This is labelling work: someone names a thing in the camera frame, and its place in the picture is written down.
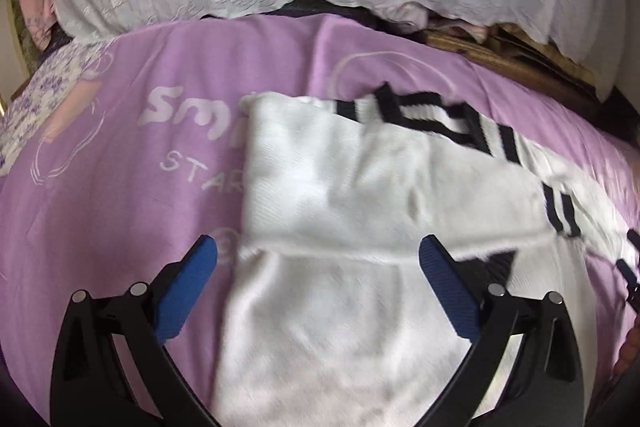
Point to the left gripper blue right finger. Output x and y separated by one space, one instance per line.
545 385

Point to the person's right hand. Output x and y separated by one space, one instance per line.
630 349

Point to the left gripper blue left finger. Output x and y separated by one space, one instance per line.
89 387

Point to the purple floral bed sheet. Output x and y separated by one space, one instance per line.
44 93

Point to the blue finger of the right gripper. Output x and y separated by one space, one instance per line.
630 278
634 238

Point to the woven bamboo mat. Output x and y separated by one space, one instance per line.
507 50

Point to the purple smile print blanket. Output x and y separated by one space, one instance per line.
146 154

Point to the pile of clothes under lace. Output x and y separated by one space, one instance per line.
409 19

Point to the white black-trimmed knit sweater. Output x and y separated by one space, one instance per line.
330 321

